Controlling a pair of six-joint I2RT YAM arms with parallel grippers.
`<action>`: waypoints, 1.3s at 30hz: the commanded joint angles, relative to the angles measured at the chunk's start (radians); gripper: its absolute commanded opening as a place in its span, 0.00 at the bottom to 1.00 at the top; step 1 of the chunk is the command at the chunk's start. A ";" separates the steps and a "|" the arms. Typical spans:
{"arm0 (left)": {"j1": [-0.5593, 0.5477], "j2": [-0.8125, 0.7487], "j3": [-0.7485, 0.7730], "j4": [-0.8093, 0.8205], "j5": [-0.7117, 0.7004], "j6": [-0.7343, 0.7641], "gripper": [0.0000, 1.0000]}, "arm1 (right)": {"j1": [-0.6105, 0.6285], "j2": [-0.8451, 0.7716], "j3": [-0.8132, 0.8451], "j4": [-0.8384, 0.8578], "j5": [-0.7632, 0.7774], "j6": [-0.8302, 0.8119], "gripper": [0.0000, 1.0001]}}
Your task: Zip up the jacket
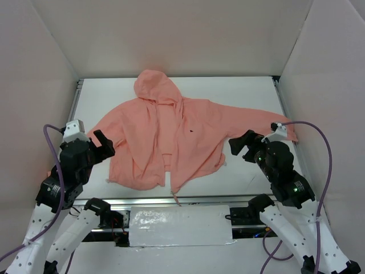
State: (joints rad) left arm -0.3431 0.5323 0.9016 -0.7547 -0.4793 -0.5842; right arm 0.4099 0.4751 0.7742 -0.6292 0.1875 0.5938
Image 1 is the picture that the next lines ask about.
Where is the salmon pink hooded jacket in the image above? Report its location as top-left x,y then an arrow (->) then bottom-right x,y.
87,70 -> 288,195

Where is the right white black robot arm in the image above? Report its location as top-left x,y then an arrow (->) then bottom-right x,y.
229,127 -> 361,273

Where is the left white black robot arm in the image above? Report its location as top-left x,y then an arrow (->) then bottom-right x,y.
1,130 -> 115,273

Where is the white foil covered panel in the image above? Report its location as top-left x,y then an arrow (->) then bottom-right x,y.
129,205 -> 234,247

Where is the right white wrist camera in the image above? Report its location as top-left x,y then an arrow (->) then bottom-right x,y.
261,123 -> 288,143

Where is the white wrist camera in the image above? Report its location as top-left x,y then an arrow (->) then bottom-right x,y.
63,119 -> 89,143
261,123 -> 288,143

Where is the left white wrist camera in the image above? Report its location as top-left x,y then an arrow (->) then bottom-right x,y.
63,119 -> 89,143

